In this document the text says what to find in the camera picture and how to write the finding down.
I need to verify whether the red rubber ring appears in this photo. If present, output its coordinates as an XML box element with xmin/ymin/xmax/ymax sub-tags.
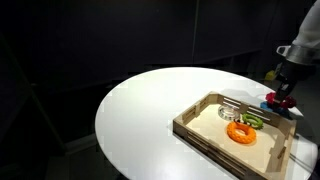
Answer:
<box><xmin>265</xmin><ymin>91</ymin><xmax>298</xmax><ymax>110</ymax></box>

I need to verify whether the wooden slatted tray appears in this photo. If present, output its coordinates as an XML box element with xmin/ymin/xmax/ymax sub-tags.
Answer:
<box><xmin>172</xmin><ymin>91</ymin><xmax>297</xmax><ymax>180</ymax></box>

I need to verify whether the green rubber ring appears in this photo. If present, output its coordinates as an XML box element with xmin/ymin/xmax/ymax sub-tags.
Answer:
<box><xmin>240</xmin><ymin>113</ymin><xmax>264</xmax><ymax>130</ymax></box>

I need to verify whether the blue rubber ring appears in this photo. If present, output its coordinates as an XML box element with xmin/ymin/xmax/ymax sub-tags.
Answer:
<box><xmin>259</xmin><ymin>100</ymin><xmax>291</xmax><ymax>119</ymax></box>

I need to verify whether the yellow object with white card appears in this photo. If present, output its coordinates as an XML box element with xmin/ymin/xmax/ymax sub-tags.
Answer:
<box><xmin>264</xmin><ymin>62</ymin><xmax>283</xmax><ymax>82</ymax></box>

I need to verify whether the clear shiny ring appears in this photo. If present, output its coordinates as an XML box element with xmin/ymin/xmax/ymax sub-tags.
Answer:
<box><xmin>217</xmin><ymin>104</ymin><xmax>241</xmax><ymax>122</ymax></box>

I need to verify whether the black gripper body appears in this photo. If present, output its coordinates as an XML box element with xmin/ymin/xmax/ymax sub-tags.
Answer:
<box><xmin>277</xmin><ymin>60</ymin><xmax>316</xmax><ymax>86</ymax></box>

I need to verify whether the orange rubber ring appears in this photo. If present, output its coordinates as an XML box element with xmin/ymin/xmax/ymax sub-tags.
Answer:
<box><xmin>226</xmin><ymin>121</ymin><xmax>258</xmax><ymax>145</ymax></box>

